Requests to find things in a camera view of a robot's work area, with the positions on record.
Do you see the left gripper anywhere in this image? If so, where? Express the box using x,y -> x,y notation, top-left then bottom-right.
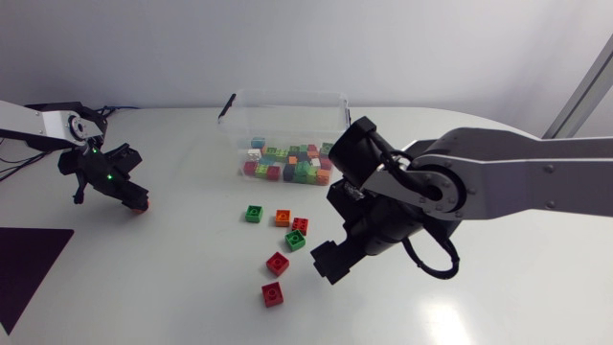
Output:
79,151 -> 150,209

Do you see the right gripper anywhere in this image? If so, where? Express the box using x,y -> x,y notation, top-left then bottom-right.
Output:
309,238 -> 374,287

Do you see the pile of toy bricks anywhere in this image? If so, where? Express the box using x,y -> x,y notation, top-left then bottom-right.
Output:
258,141 -> 336,169

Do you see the clear plastic container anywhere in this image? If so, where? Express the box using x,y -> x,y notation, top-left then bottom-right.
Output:
216,88 -> 352,188

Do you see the dark mat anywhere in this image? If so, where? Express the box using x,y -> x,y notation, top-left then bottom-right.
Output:
0,227 -> 76,336

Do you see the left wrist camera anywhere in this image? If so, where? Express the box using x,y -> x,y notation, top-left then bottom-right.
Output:
103,142 -> 144,180

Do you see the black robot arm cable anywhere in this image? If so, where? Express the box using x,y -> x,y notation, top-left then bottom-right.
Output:
400,236 -> 462,282

